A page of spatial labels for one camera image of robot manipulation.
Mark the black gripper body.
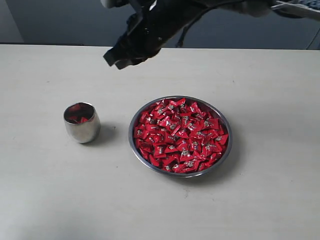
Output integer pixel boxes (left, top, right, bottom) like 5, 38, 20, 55
117, 0, 207, 63

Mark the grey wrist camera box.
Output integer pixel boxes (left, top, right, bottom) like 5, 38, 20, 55
100, 0, 130, 9

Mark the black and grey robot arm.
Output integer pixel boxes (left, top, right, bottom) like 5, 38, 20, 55
101, 0, 320, 70

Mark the stainless steel cup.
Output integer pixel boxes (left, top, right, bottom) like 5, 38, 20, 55
63, 102, 101, 144

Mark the stainless steel bowl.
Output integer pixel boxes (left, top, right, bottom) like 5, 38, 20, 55
128, 95, 233, 179

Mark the pile of red wrapped candies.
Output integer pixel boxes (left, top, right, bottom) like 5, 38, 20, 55
133, 97, 229, 174

